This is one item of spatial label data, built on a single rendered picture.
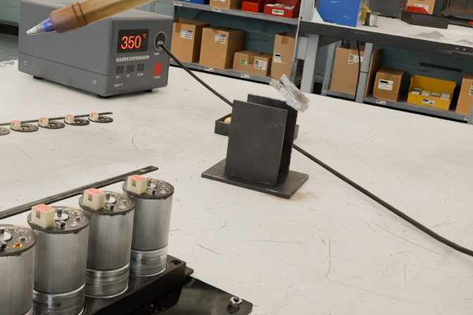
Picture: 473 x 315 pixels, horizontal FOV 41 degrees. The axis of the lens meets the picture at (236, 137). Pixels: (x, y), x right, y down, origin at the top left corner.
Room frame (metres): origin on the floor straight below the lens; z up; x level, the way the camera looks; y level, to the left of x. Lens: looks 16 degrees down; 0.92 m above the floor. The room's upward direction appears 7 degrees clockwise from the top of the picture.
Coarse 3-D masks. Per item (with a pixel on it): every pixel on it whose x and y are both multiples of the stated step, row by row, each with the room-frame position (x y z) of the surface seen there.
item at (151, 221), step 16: (144, 208) 0.28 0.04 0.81; (160, 208) 0.28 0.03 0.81; (144, 224) 0.28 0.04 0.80; (160, 224) 0.28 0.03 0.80; (144, 240) 0.28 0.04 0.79; (160, 240) 0.28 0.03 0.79; (144, 256) 0.28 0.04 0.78; (160, 256) 0.28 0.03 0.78; (144, 272) 0.28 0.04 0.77; (160, 272) 0.28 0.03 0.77
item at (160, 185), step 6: (156, 180) 0.30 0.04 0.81; (126, 186) 0.28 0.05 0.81; (156, 186) 0.29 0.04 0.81; (162, 186) 0.29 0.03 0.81; (168, 186) 0.29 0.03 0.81; (126, 192) 0.28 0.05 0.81; (132, 192) 0.28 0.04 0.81; (150, 192) 0.28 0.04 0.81; (156, 192) 0.28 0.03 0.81; (168, 192) 0.28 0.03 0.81; (150, 198) 0.28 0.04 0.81; (156, 198) 0.28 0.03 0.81
